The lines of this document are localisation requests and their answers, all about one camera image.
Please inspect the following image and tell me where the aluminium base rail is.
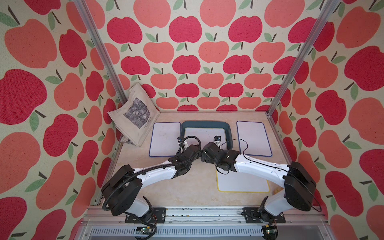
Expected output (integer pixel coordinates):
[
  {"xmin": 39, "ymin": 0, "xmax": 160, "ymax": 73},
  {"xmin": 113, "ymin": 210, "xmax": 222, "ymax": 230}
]
[{"xmin": 73, "ymin": 206, "xmax": 336, "ymax": 240}]

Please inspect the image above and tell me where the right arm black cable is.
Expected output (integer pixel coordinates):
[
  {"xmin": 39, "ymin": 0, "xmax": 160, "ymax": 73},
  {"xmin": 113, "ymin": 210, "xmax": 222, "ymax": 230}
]
[{"xmin": 214, "ymin": 137, "xmax": 322, "ymax": 213}]

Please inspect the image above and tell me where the beige printed canvas bag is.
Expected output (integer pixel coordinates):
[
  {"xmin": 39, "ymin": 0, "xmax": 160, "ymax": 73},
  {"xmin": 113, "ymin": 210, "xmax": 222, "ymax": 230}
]
[{"xmin": 108, "ymin": 83, "xmax": 160, "ymax": 147}]

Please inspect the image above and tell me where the left blue-framed whiteboard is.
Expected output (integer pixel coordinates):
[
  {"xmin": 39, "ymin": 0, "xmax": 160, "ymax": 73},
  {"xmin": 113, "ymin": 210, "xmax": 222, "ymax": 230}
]
[{"xmin": 149, "ymin": 122, "xmax": 181, "ymax": 158}]

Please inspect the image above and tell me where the aluminium frame post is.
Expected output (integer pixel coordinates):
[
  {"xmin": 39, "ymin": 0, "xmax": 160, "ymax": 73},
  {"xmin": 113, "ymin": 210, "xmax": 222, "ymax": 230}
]
[
  {"xmin": 74, "ymin": 0, "xmax": 127, "ymax": 105},
  {"xmin": 266, "ymin": 0, "xmax": 341, "ymax": 119}
]

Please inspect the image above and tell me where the teal plastic storage box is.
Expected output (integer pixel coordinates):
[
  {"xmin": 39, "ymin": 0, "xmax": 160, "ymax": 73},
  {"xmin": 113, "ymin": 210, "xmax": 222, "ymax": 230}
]
[{"xmin": 180, "ymin": 121, "xmax": 233, "ymax": 150}]

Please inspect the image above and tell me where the yellow-framed whiteboard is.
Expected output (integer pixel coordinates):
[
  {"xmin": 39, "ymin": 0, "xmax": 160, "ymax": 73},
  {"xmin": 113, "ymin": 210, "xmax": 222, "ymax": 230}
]
[
  {"xmin": 184, "ymin": 128, "xmax": 227, "ymax": 149},
  {"xmin": 216, "ymin": 172, "xmax": 270, "ymax": 194}
]

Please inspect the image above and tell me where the left aluminium frame post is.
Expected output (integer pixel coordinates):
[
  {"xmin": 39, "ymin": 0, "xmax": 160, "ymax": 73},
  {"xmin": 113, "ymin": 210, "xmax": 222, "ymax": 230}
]
[{"xmin": 74, "ymin": 0, "xmax": 127, "ymax": 105}]

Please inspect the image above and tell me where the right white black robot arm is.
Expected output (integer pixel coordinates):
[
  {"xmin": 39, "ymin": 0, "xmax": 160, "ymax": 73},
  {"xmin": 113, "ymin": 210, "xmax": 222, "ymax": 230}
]
[{"xmin": 202, "ymin": 143, "xmax": 317, "ymax": 224}]

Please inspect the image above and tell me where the right aluminium frame post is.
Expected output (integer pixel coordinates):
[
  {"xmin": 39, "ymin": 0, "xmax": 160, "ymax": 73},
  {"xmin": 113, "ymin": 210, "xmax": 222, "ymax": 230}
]
[{"xmin": 266, "ymin": 0, "xmax": 341, "ymax": 119}]

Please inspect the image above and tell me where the right blue-framed whiteboard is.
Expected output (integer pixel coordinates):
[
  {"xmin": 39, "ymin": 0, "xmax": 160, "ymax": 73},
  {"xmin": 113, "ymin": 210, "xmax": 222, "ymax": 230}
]
[{"xmin": 237, "ymin": 121, "xmax": 273, "ymax": 157}]

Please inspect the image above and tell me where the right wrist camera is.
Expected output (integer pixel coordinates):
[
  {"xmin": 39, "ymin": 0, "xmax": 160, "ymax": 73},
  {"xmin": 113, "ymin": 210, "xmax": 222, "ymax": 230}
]
[{"xmin": 214, "ymin": 136, "xmax": 222, "ymax": 143}]

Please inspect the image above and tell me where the blue-framed whiteboard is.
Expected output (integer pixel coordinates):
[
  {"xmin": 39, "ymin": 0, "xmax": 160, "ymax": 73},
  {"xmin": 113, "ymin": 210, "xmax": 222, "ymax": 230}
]
[
  {"xmin": 237, "ymin": 121, "xmax": 273, "ymax": 157},
  {"xmin": 149, "ymin": 122, "xmax": 181, "ymax": 158}
]

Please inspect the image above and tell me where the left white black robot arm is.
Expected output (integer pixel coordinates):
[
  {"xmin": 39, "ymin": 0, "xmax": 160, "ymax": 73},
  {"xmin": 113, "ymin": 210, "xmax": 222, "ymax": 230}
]
[{"xmin": 102, "ymin": 145, "xmax": 201, "ymax": 222}]

